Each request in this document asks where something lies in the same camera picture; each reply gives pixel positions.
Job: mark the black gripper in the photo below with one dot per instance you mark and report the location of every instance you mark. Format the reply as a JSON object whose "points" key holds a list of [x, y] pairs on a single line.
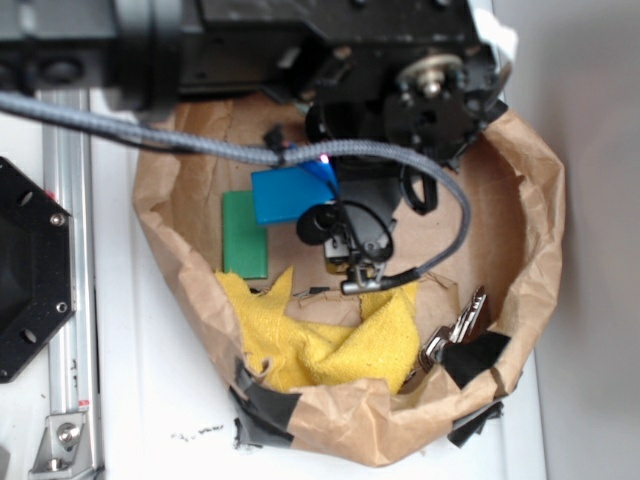
{"points": [[355, 224]]}

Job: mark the dark blue block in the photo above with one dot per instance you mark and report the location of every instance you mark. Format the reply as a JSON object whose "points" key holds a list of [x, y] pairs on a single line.
{"points": [[282, 195]]}

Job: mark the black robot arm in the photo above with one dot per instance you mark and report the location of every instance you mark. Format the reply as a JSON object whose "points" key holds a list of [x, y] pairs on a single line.
{"points": [[393, 93]]}

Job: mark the green block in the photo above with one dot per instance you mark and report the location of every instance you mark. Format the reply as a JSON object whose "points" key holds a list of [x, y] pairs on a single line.
{"points": [[245, 250]]}

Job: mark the brown paper bag bin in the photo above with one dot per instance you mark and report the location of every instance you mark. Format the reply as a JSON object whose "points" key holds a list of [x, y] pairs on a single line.
{"points": [[516, 186]]}

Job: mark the yellow cloth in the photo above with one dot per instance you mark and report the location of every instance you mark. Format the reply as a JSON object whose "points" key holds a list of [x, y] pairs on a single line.
{"points": [[295, 353]]}

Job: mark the silver keys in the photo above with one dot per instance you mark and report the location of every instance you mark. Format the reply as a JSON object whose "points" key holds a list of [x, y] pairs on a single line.
{"points": [[472, 321]]}

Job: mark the white tray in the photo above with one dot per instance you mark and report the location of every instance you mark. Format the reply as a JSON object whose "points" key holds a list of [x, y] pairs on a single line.
{"points": [[166, 414]]}

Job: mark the aluminium rail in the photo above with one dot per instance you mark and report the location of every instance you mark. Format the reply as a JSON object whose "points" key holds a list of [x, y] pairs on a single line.
{"points": [[74, 385]]}

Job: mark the black octagonal mount plate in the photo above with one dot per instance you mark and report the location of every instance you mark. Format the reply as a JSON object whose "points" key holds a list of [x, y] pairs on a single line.
{"points": [[36, 280]]}

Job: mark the silver corner bracket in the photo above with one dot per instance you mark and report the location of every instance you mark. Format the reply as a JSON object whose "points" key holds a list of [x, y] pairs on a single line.
{"points": [[65, 449]]}

